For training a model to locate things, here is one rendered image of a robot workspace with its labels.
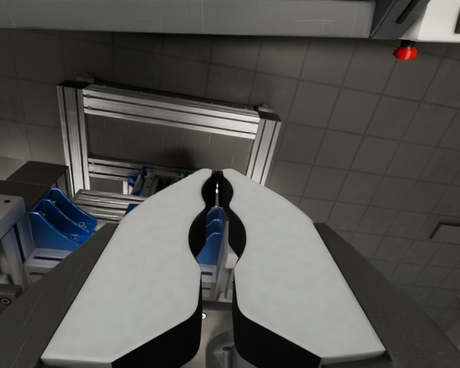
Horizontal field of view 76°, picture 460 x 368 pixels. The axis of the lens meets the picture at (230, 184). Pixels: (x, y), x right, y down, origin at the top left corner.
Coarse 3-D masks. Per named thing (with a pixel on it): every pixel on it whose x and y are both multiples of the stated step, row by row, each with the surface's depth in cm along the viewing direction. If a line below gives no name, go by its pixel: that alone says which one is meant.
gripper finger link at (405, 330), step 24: (336, 240) 8; (360, 264) 7; (360, 288) 7; (384, 288) 7; (384, 312) 6; (408, 312) 6; (384, 336) 6; (408, 336) 6; (432, 336) 6; (360, 360) 6; (384, 360) 5; (408, 360) 5; (432, 360) 5; (456, 360) 5
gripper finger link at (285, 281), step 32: (224, 192) 11; (256, 192) 10; (256, 224) 9; (288, 224) 9; (256, 256) 7; (288, 256) 7; (320, 256) 8; (256, 288) 7; (288, 288) 7; (320, 288) 7; (256, 320) 6; (288, 320) 6; (320, 320) 6; (352, 320) 6; (256, 352) 6; (288, 352) 6; (320, 352) 5; (352, 352) 5
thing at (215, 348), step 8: (216, 336) 52; (224, 336) 51; (232, 336) 50; (208, 344) 53; (216, 344) 51; (224, 344) 50; (232, 344) 50; (208, 352) 52; (216, 352) 51; (224, 352) 50; (232, 352) 49; (208, 360) 51; (216, 360) 50; (224, 360) 49; (232, 360) 48; (240, 360) 48
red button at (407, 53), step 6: (402, 42) 51; (408, 42) 50; (414, 42) 50; (396, 48) 52; (402, 48) 51; (408, 48) 50; (414, 48) 50; (396, 54) 51; (402, 54) 50; (408, 54) 50; (414, 54) 50
